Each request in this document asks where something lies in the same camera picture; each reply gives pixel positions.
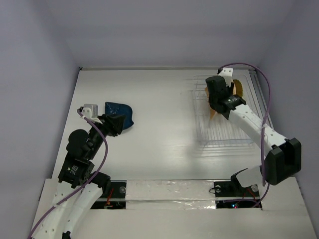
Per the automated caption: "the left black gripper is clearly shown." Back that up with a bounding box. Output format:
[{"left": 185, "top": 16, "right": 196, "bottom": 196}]
[{"left": 87, "top": 113, "right": 126, "bottom": 158}]

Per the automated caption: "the dark blue plate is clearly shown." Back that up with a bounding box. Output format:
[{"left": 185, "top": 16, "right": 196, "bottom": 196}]
[{"left": 105, "top": 102, "right": 134, "bottom": 130}]

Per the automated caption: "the triangular woven orange plate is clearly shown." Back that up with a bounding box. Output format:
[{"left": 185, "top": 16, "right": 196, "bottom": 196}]
[{"left": 205, "top": 86, "right": 216, "bottom": 120}]

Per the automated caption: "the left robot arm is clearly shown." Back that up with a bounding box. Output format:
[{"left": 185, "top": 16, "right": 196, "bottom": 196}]
[{"left": 28, "top": 113, "right": 126, "bottom": 239}]

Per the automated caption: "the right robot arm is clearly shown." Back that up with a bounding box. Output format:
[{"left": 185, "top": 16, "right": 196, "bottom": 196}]
[{"left": 205, "top": 75, "right": 302, "bottom": 195}]

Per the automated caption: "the yellow round woven plate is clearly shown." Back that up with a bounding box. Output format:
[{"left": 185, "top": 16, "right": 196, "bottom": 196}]
[{"left": 233, "top": 79, "right": 243, "bottom": 97}]

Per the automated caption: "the white foam front board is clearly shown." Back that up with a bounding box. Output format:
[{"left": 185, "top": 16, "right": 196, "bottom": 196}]
[{"left": 32, "top": 178, "right": 315, "bottom": 239}]

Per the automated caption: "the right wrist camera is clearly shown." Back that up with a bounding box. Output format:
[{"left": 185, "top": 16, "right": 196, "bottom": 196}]
[{"left": 217, "top": 67, "right": 233, "bottom": 82}]

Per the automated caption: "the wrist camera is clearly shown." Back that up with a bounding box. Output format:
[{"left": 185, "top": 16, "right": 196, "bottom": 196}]
[
  {"left": 80, "top": 104, "right": 98, "bottom": 119},
  {"left": 217, "top": 67, "right": 233, "bottom": 82}
]

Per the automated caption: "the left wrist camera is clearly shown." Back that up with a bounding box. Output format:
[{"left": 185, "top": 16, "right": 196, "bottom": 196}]
[{"left": 80, "top": 104, "right": 98, "bottom": 119}]

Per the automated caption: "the white wire dish rack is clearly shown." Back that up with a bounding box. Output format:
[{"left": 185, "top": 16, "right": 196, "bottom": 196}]
[{"left": 192, "top": 75, "right": 254, "bottom": 149}]

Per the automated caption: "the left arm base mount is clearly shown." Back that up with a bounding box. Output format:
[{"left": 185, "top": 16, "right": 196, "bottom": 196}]
[{"left": 91, "top": 180, "right": 127, "bottom": 210}]

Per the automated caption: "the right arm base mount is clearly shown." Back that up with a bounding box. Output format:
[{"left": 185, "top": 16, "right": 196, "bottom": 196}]
[{"left": 209, "top": 181, "right": 260, "bottom": 209}]

